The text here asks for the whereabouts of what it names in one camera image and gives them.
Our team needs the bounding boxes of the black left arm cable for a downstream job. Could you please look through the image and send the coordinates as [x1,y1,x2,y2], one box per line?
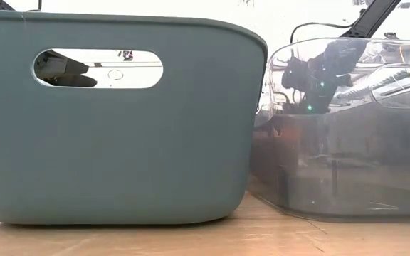
[26,0,43,13]

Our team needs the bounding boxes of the teal plastic bin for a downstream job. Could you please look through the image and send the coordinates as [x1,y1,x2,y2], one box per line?
[0,9,269,226]

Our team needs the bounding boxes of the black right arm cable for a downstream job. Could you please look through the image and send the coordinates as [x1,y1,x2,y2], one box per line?
[289,21,356,45]

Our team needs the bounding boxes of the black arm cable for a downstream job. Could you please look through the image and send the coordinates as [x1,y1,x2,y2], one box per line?
[289,21,356,45]
[26,0,43,13]

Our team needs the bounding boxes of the smoky transparent plastic bin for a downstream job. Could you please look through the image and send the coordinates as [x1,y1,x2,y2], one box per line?
[248,36,410,224]

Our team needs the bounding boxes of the orange plastic bin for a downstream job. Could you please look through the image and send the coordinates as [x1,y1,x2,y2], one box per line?
[250,114,334,157]

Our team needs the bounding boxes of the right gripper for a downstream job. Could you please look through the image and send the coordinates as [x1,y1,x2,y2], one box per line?
[280,53,354,116]

